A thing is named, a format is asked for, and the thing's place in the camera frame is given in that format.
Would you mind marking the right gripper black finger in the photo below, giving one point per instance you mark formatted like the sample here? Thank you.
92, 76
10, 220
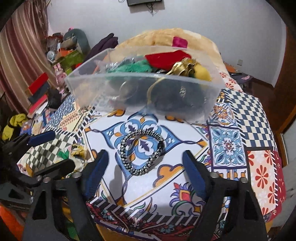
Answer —
58, 170

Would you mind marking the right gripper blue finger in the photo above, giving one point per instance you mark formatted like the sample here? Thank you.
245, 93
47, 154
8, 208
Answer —
25, 141

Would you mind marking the floral fabric pouch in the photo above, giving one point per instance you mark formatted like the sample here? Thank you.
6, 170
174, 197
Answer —
79, 152

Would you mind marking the green knitted cloth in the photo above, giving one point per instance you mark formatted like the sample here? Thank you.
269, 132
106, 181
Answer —
130, 66

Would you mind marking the clear plastic storage box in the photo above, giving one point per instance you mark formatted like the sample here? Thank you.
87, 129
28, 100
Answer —
89, 85

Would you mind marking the yellow felt pouch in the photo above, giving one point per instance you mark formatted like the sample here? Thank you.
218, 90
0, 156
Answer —
201, 73

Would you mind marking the red velvet pouch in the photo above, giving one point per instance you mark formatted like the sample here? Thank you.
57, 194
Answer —
166, 60

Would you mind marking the gold ribbon pouch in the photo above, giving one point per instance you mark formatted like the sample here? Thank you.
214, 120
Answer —
185, 68

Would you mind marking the black gold-trimmed pouch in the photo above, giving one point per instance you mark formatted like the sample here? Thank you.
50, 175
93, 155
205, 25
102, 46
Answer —
172, 94

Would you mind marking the red gift box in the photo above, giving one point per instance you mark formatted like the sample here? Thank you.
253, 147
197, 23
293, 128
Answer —
37, 84

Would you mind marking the pink rabbit toy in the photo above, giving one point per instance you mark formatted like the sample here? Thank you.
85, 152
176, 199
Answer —
60, 75

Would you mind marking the patchwork patterned bed sheet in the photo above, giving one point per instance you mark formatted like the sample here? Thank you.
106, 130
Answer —
236, 141

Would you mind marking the striped red gold curtain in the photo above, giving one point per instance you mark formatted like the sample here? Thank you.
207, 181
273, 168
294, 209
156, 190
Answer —
23, 52

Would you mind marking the green storage box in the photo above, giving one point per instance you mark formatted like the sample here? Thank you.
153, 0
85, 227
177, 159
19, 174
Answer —
71, 59

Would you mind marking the grey plush toy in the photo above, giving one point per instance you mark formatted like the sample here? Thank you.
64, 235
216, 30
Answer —
78, 39

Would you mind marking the wooden door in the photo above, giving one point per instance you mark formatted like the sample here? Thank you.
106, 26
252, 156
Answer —
284, 91

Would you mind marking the dark purple garment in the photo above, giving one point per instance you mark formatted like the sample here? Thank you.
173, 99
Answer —
110, 41

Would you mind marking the grey purple backpack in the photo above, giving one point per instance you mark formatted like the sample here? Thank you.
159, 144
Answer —
244, 80

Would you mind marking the orange notebook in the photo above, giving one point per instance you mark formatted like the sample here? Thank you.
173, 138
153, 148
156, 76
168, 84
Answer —
231, 70

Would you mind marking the beige plush blanket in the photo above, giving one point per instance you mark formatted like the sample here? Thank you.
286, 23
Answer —
165, 37

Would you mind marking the wall power outlet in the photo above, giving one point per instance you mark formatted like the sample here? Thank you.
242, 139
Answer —
240, 62

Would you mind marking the small wall monitor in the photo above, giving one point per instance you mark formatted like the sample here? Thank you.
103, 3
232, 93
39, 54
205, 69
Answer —
138, 2

